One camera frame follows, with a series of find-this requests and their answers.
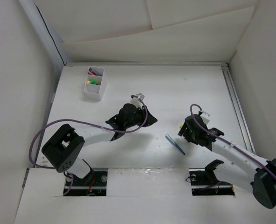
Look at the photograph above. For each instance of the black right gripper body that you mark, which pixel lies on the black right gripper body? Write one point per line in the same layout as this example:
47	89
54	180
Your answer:
189	135

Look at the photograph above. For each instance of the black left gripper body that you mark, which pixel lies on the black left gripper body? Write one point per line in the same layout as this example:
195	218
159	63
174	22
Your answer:
138	119

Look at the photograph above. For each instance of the black marker green cap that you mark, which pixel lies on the black marker green cap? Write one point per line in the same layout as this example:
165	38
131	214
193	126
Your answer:
94	82

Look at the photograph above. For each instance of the blue clear pen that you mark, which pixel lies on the blue clear pen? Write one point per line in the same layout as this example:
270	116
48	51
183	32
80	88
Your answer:
99	73

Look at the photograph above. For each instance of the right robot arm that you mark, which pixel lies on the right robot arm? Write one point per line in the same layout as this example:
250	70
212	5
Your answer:
238	166

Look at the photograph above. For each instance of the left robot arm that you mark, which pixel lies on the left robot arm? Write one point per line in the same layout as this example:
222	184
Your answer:
63	148

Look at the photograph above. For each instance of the light blue pen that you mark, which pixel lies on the light blue pen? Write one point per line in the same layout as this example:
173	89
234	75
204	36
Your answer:
172	141

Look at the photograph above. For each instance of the white three-compartment organizer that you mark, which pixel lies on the white three-compartment organizer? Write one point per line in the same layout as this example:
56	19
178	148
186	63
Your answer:
95	92

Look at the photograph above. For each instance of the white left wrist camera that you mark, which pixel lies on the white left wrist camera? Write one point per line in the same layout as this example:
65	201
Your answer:
137	100

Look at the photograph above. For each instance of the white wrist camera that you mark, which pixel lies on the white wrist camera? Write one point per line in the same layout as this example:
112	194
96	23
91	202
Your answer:
204	116
137	100

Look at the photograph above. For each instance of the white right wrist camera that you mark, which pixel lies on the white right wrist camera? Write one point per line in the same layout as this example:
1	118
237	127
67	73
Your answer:
204	116

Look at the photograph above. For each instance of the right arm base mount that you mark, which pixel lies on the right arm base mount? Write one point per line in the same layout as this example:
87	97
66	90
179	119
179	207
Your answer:
204	182

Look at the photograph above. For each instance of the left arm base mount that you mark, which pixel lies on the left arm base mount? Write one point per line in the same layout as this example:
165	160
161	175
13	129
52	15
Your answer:
96	185

